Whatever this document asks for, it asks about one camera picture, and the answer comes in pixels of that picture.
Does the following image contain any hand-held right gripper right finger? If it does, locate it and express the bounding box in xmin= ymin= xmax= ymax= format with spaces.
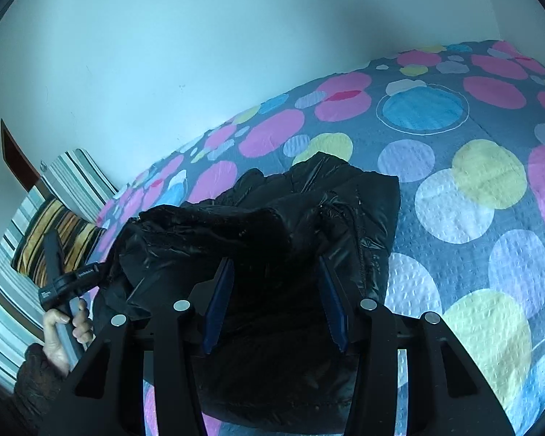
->
xmin=317 ymin=255 xmax=516 ymax=436

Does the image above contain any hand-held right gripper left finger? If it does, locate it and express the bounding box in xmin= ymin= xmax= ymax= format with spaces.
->
xmin=61 ymin=257 xmax=235 ymax=436

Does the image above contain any black puffer jacket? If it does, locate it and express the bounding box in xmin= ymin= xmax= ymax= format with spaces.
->
xmin=93 ymin=152 xmax=401 ymax=424

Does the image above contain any person's left hand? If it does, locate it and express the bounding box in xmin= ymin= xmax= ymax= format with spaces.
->
xmin=43 ymin=304 xmax=94 ymax=378

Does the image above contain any striped yellow black pillow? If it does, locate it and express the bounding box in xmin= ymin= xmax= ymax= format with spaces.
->
xmin=13 ymin=199 xmax=106 ymax=283

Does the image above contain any striped headboard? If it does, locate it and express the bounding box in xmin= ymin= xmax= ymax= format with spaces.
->
xmin=0 ymin=148 xmax=120 ymax=373

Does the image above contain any brown door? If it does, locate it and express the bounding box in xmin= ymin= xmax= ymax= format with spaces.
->
xmin=0 ymin=118 xmax=43 ymax=191

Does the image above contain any bed with polka dot bedspread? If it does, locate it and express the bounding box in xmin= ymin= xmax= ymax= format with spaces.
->
xmin=93 ymin=41 xmax=545 ymax=436

